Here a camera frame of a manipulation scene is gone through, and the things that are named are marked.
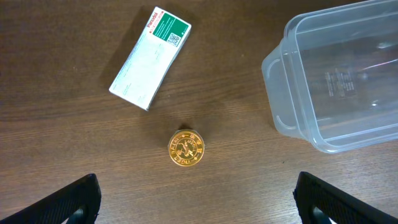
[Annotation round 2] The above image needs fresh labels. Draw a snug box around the clear plastic container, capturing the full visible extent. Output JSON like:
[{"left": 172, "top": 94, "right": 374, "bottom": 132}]
[{"left": 262, "top": 0, "right": 397, "bottom": 153}]

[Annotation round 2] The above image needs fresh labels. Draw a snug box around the gold lid balm jar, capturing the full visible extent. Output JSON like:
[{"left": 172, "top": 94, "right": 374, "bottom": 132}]
[{"left": 167, "top": 129, "right": 205, "bottom": 167}]

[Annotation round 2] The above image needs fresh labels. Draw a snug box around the white green medicine box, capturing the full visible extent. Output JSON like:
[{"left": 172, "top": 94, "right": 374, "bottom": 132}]
[{"left": 109, "top": 6, "right": 192, "bottom": 111}]

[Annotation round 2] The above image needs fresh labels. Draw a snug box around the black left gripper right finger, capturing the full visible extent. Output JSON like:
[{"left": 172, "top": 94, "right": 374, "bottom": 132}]
[{"left": 293, "top": 172, "right": 397, "bottom": 224}]

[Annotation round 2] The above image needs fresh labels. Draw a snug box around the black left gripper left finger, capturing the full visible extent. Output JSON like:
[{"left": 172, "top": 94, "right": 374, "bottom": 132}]
[{"left": 1, "top": 174, "right": 101, "bottom": 224}]

